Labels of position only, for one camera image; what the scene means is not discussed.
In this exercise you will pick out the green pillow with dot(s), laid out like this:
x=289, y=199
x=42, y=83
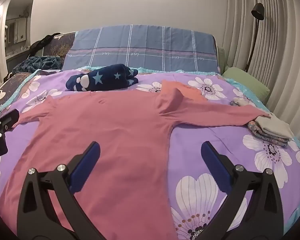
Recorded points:
x=247, y=85

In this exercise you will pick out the cream pleated curtain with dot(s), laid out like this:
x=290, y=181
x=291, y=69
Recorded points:
x=277, y=55

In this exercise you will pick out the purple floral bed sheet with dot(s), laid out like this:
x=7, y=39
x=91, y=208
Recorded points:
x=202, y=135

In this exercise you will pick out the dark floral quilt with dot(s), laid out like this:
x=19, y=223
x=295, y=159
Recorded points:
x=65, y=45

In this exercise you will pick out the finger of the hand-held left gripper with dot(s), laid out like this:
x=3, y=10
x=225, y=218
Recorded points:
x=7, y=120

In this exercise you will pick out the grey folded cloth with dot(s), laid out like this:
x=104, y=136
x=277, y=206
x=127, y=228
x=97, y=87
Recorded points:
x=275, y=127

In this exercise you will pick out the pink long-sleeve shirt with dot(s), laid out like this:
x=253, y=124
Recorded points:
x=102, y=120

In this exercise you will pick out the teal fuzzy blanket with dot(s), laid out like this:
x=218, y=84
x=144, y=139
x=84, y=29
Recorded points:
x=40, y=63

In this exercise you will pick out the navy star-print fleece garment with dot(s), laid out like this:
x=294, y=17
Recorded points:
x=102, y=78

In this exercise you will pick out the small white grey cloth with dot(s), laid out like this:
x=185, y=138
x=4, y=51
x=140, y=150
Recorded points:
x=242, y=102

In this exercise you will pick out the orange folded cloth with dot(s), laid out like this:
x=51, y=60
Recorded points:
x=195, y=93

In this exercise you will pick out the blue plaid pillow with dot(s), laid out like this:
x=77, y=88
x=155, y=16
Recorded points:
x=145, y=47

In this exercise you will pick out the black garment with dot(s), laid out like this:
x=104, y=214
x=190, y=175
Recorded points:
x=43, y=43

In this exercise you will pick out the black floor lamp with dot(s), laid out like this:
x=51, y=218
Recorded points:
x=258, y=11

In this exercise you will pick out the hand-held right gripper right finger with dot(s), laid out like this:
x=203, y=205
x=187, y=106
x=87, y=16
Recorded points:
x=215, y=165

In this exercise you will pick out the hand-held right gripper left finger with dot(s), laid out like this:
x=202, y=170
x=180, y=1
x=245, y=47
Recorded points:
x=87, y=165

